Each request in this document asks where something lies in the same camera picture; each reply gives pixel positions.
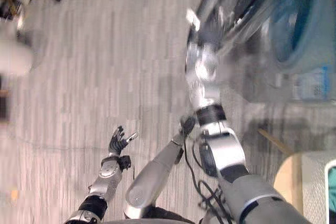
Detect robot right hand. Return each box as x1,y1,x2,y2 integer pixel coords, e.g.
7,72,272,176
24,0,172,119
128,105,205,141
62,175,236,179
185,7,227,51

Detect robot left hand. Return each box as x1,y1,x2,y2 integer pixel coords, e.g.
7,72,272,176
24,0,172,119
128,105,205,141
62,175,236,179
108,125,139,157

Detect washing machine round door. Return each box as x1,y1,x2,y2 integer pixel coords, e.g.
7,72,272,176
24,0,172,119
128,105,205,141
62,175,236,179
195,0,279,54

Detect grey washing machine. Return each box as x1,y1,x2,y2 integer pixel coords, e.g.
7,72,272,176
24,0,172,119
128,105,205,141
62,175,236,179
188,0,336,103

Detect white laundry basket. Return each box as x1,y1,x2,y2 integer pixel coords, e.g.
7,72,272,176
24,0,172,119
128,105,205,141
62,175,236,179
323,159,336,224

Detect green clothes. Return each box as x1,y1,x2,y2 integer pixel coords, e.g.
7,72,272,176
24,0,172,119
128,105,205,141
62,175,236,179
328,166,336,221

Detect silver robot leg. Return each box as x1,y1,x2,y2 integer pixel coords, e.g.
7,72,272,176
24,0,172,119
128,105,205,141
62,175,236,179
124,115,197,220

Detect blue white label sticker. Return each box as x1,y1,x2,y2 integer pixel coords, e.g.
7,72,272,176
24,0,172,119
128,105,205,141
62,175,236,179
293,66,330,101

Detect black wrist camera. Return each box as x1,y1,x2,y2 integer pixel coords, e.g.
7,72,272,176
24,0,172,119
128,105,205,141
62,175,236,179
118,155,132,171

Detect black cable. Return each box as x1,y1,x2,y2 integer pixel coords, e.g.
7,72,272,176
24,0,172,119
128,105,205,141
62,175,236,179
183,140,233,224

